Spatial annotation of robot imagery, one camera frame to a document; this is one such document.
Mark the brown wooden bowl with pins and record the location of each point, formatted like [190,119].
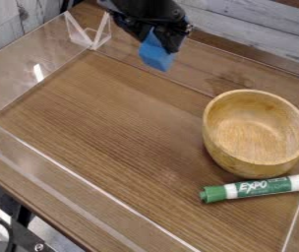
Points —
[250,130]

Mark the blue rectangular block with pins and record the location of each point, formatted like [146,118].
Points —
[154,53]

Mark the clear acrylic tray wall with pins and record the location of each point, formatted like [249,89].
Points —
[76,206]

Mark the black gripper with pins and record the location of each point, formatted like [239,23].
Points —
[138,15]

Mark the green Expo marker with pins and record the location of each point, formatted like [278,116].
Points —
[249,189]

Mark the clear acrylic corner bracket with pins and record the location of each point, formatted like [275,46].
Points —
[88,37]

